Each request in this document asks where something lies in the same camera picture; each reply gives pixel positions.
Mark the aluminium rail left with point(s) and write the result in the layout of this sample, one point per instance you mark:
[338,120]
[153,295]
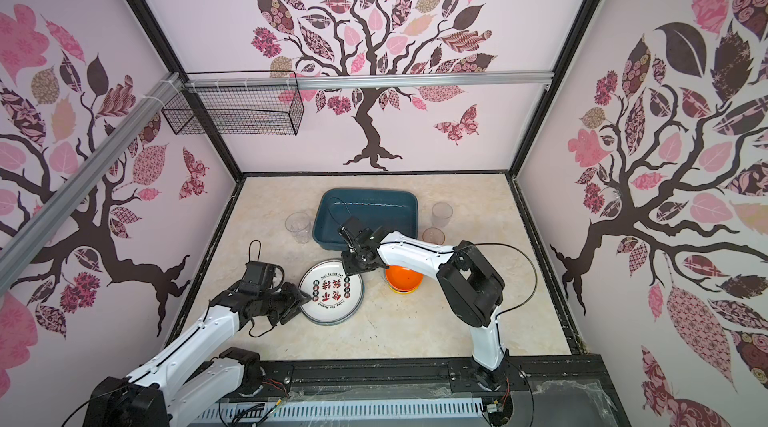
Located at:
[24,246]

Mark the aluminium rail back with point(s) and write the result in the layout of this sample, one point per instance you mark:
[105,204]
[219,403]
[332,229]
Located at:
[372,80]

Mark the yellow plastic bowl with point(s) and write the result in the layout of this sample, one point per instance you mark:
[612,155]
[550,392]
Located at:
[403,292]

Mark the white plate red characters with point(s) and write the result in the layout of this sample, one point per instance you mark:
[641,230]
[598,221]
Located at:
[334,295]

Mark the orange plastic bowl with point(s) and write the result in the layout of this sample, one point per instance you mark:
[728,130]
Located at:
[403,278]

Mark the aluminium rail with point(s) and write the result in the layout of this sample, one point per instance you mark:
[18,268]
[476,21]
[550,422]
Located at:
[24,246]
[372,80]

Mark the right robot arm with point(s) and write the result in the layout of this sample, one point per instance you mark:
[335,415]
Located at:
[471,285]

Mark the teal plastic bin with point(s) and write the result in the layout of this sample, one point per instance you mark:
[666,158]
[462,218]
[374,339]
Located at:
[394,209]

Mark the pinkish clear cup near right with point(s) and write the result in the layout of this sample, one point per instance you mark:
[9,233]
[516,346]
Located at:
[433,235]

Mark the black wire basket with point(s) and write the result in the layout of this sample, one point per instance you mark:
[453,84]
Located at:
[255,102]

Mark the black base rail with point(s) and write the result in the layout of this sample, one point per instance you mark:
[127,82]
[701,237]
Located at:
[571,390]

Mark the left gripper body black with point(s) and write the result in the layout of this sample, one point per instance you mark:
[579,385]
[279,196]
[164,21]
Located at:
[270,306]

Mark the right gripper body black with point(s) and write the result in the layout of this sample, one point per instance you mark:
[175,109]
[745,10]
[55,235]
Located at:
[353,263]

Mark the white vented cable duct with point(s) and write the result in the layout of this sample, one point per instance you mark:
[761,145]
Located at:
[427,412]

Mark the clear cup far right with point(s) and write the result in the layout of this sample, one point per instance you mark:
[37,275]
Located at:
[441,214]

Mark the clear cup left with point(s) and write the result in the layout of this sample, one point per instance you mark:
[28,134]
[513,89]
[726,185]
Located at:
[299,225]

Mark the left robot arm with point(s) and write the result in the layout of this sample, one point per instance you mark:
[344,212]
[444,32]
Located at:
[184,379]

